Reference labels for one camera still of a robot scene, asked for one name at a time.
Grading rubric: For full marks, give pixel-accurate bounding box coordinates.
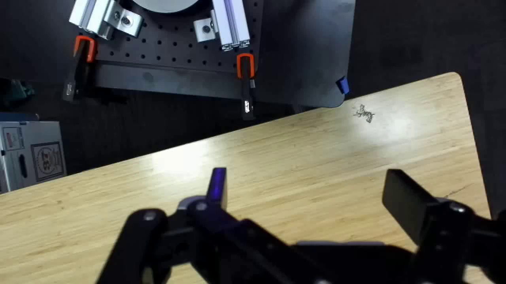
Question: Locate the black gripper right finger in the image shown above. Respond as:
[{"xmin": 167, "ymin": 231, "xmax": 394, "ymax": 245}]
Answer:
[{"xmin": 382, "ymin": 168, "xmax": 506, "ymax": 284}]

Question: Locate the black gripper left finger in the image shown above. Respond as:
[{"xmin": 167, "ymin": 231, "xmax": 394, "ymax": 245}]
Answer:
[{"xmin": 97, "ymin": 168, "xmax": 339, "ymax": 284}]

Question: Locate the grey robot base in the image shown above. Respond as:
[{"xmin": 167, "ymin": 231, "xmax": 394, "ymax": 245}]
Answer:
[{"xmin": 130, "ymin": 0, "xmax": 200, "ymax": 16}]

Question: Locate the orange and black clamp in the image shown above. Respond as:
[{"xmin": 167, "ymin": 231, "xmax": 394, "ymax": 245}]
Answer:
[
  {"xmin": 62, "ymin": 35, "xmax": 100, "ymax": 103},
  {"xmin": 235, "ymin": 53, "xmax": 260, "ymax": 121}
]

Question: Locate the blue tape piece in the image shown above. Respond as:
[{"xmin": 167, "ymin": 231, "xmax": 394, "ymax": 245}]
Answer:
[{"xmin": 336, "ymin": 76, "xmax": 353, "ymax": 97}]

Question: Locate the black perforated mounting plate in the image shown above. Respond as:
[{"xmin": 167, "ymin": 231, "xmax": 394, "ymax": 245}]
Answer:
[{"xmin": 94, "ymin": 0, "xmax": 356, "ymax": 111}]

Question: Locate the grey control box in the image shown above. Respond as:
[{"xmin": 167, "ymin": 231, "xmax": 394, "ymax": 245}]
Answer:
[{"xmin": 0, "ymin": 121, "xmax": 69, "ymax": 195}]

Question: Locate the aluminium extrusion bar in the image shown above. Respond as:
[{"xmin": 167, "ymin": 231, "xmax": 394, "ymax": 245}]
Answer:
[
  {"xmin": 209, "ymin": 0, "xmax": 254, "ymax": 54},
  {"xmin": 69, "ymin": 0, "xmax": 146, "ymax": 42}
]

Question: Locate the aluminium corner bracket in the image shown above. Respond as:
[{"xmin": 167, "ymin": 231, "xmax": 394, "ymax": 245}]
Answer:
[{"xmin": 192, "ymin": 18, "xmax": 219, "ymax": 45}]

